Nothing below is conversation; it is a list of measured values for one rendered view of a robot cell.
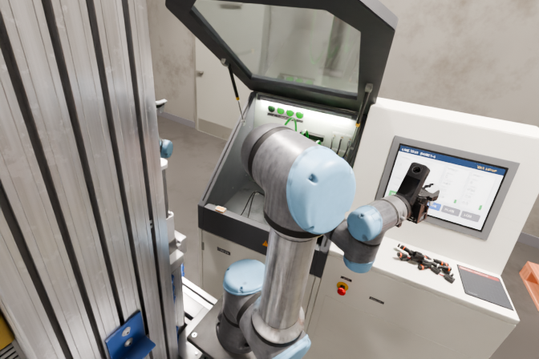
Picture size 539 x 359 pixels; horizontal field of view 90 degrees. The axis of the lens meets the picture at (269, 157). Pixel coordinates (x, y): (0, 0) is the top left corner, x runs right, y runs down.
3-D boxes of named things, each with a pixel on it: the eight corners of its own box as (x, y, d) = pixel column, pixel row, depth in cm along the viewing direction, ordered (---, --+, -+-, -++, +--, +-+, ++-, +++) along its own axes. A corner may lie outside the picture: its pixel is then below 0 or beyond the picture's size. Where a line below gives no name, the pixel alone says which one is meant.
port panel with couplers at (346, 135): (320, 175, 163) (330, 127, 149) (322, 172, 165) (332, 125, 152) (342, 180, 159) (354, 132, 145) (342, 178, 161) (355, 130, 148)
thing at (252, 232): (204, 230, 147) (203, 207, 140) (208, 225, 151) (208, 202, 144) (312, 275, 128) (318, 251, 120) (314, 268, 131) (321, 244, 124)
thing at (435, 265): (395, 263, 114) (399, 254, 112) (395, 247, 123) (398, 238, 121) (455, 285, 107) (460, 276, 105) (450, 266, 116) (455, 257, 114)
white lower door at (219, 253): (202, 309, 178) (200, 230, 147) (204, 306, 180) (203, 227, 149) (293, 357, 157) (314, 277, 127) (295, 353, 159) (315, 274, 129)
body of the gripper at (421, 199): (403, 206, 82) (378, 218, 76) (408, 181, 79) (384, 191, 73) (428, 218, 76) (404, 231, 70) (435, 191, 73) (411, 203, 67)
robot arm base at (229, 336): (248, 366, 70) (251, 344, 65) (204, 332, 76) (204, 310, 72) (276, 318, 82) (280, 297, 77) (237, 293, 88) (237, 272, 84)
